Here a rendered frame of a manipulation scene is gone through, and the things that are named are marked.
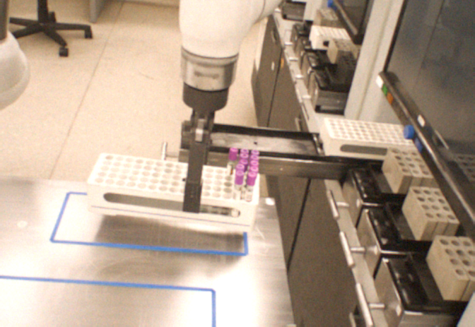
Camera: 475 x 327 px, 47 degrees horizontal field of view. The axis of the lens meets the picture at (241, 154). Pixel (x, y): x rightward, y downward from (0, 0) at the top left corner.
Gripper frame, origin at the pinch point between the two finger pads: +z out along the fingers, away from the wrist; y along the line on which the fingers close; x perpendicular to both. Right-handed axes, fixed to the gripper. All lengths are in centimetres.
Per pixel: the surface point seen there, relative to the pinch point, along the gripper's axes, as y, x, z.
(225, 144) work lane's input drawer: -33.0, 4.6, 11.0
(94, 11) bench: -310, -102, 82
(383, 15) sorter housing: -61, 41, -18
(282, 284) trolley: 12.9, 17.1, 9.2
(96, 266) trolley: 14.4, -14.1, 9.1
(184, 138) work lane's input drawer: -30.6, -5.3, 9.5
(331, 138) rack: -32.5, 29.3, 5.1
